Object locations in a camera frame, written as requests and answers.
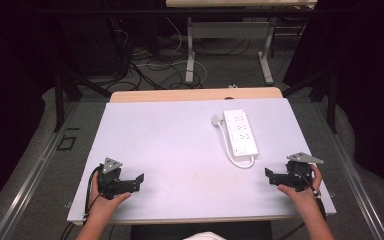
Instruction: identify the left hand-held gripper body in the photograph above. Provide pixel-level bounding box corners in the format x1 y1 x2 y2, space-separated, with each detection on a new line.
97 157 137 201

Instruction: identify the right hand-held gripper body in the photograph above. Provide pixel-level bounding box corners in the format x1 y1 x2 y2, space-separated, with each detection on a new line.
274 151 325 193

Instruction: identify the person's left hand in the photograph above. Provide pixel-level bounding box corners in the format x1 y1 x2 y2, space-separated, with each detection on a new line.
87 171 133 219

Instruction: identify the person's right hand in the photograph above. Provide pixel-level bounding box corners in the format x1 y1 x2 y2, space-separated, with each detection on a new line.
277 164 324 210

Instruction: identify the white table mat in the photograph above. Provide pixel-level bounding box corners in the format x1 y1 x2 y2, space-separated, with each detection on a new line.
66 97 337 225

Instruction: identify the white power strip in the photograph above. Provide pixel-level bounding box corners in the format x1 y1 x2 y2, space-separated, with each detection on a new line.
222 108 260 158

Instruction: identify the white power plug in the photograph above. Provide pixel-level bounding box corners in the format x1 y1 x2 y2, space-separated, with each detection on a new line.
211 113 225 127

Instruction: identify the black metal stand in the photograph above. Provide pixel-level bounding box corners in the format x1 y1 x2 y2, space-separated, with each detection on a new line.
281 63 340 135
48 49 114 133

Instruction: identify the person's white clothing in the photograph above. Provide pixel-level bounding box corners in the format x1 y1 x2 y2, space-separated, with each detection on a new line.
182 231 227 240

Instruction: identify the wooden table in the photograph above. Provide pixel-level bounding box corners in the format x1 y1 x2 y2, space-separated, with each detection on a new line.
109 86 284 104

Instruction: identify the white metal-framed desk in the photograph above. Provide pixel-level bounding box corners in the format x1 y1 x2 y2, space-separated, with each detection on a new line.
165 0 318 85

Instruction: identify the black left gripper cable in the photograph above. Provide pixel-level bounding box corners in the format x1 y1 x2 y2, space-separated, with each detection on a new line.
82 165 103 224

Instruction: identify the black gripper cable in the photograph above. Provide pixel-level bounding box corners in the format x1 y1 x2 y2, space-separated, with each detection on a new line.
82 165 103 224
293 166 328 222

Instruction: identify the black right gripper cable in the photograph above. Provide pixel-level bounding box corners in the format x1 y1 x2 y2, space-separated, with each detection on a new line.
293 166 328 222

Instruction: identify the white power strip cable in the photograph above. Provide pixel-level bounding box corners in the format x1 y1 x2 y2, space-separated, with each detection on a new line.
217 122 256 169

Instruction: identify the aluminium floor rail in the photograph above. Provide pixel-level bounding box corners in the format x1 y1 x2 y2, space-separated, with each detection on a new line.
0 99 81 240
311 99 384 240

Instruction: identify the tangle of floor cables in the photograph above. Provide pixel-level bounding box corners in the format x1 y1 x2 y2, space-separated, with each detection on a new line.
106 16 258 92

